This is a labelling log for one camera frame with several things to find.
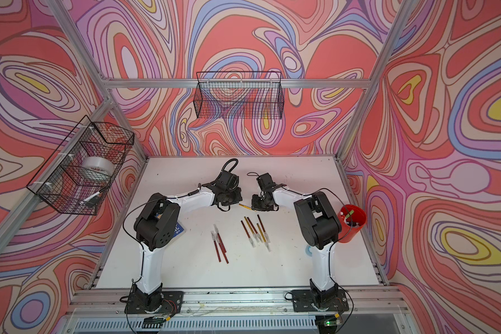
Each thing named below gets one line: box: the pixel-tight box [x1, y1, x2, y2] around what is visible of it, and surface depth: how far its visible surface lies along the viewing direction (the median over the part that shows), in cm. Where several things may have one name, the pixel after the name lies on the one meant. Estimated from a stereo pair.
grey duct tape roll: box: [82, 155, 115, 177], surface depth 75 cm
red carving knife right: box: [216, 229, 229, 265], surface depth 88 cm
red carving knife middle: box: [212, 223, 229, 263], surface depth 90 cm
